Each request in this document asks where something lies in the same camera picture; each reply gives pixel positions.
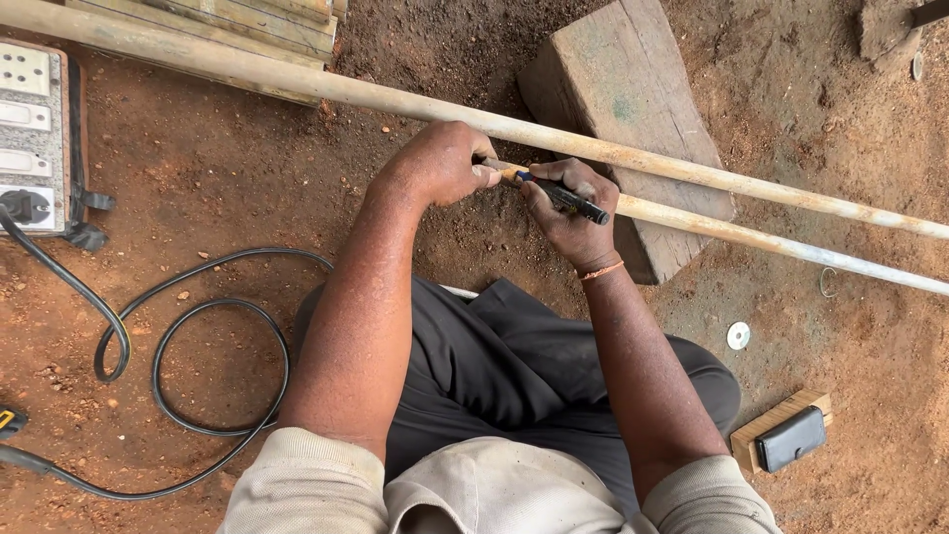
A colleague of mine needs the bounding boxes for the stack of wooden planks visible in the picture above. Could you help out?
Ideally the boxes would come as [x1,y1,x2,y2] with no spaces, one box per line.
[63,0,349,106]

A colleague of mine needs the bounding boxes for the weathered wooden block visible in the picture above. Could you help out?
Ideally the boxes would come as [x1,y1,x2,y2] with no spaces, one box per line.
[517,0,737,287]

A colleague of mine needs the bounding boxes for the black plug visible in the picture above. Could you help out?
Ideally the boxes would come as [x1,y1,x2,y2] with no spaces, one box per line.
[0,189,53,226]

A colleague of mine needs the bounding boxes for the black marker pen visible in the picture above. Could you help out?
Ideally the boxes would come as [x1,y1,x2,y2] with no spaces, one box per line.
[516,171,611,226]

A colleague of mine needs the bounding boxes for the black leather wallet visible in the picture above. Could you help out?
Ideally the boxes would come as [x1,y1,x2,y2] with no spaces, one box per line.
[754,405,828,474]

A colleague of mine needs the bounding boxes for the person's dark trousers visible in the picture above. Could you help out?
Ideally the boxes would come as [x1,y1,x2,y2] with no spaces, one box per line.
[293,276,742,520]

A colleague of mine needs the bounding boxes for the thin rusty metal pipe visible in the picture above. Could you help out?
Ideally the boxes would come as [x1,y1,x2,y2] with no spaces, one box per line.
[480,157,949,298]

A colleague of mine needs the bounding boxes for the electrical switch socket board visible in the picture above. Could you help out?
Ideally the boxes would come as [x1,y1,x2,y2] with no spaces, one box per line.
[0,39,117,253]

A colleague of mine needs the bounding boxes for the small light wooden block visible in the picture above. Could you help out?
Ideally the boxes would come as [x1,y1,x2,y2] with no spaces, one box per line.
[730,389,834,475]

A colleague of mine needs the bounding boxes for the brown stone slab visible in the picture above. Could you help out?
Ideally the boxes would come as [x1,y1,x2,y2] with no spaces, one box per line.
[859,0,949,62]

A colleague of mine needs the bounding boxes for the yellow black power tool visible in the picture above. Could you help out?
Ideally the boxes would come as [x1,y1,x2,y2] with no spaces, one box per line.
[0,405,30,441]

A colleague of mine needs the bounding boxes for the person's left hand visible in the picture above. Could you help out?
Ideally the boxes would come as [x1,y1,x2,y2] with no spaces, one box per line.
[368,121,504,211]

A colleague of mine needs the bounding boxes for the person's right hand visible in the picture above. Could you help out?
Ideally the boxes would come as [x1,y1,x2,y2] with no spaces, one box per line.
[519,158,624,276]

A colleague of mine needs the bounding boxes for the black power cable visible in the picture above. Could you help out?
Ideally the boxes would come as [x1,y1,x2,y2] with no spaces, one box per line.
[0,204,336,502]

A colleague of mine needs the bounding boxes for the person's beige shirt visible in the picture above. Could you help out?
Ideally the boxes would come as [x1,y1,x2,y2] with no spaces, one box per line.
[216,426,784,534]

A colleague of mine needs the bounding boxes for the long rusty metal pipe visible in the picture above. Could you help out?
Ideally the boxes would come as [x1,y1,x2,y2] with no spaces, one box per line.
[0,0,949,240]

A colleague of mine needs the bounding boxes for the orange thread wristband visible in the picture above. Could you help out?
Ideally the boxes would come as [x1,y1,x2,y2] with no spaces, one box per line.
[578,260,626,282]

